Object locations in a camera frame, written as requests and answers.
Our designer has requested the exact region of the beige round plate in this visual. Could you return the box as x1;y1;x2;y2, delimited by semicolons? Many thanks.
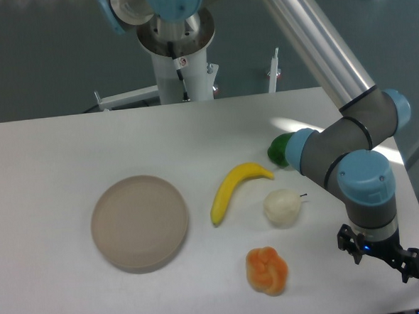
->
90;175;189;274

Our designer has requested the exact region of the white pear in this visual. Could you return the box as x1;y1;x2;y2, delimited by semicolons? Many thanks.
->
263;189;308;228

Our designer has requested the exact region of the white left base strut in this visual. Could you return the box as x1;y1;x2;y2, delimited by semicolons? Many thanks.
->
94;85;159;111

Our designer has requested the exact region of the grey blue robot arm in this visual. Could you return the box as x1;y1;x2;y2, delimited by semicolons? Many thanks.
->
97;0;419;281

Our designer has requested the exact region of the orange knotted bread roll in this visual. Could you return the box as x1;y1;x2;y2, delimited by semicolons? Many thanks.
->
245;247;289;296

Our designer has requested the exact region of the white base strut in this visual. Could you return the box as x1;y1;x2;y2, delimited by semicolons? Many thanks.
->
94;85;159;111
268;48;281;94

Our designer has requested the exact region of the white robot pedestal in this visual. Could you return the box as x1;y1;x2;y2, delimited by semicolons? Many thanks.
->
137;8;219;105

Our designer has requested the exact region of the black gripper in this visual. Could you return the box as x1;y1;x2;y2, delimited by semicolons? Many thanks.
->
337;222;419;283

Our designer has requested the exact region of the white right base strut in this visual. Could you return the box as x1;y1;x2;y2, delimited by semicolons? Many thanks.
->
268;48;281;94

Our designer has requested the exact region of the green bell pepper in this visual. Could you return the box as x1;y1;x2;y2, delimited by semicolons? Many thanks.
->
267;133;293;168

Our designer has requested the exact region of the yellow banana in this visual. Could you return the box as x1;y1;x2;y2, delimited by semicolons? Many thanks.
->
210;162;274;227

